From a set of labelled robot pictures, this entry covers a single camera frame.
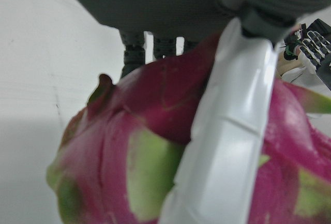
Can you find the right robot hand black grey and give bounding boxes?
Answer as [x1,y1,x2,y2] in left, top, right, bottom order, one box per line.
[283,18,331,92]

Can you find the left robot hand white grey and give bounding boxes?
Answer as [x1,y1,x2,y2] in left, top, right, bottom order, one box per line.
[56,0,331,224]

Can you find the pink green dragon fruit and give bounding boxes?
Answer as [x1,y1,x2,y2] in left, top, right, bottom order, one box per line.
[46,31,331,224]

